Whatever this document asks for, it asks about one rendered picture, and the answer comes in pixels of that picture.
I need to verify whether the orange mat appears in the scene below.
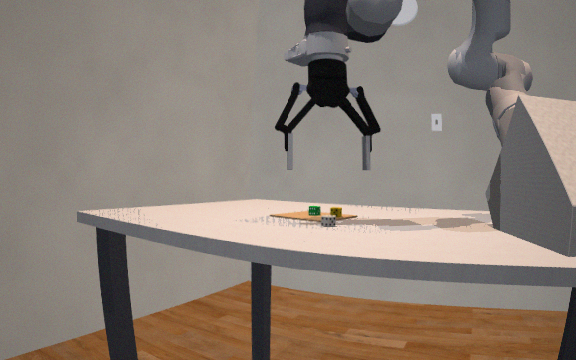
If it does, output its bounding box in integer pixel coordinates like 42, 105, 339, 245
270, 211, 358, 222

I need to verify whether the yellow die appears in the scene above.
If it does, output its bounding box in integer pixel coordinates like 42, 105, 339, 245
330, 207, 342, 218

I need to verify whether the grey die with black pips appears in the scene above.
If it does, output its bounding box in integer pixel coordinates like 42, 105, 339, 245
321, 215, 336, 227

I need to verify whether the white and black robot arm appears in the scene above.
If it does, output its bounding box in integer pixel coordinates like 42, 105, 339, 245
284, 0, 533, 146

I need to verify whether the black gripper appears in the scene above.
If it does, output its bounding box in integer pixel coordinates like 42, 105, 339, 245
275, 59, 381, 170

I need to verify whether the green die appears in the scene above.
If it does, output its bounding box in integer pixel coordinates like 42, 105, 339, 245
308, 206, 321, 216

